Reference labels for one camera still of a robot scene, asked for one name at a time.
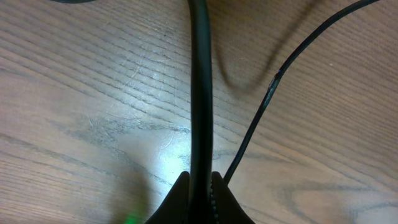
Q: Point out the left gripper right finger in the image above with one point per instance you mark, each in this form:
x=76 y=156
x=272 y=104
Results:
x=226 y=209

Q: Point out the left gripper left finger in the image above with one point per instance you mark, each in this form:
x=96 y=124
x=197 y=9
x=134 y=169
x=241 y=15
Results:
x=173 y=209

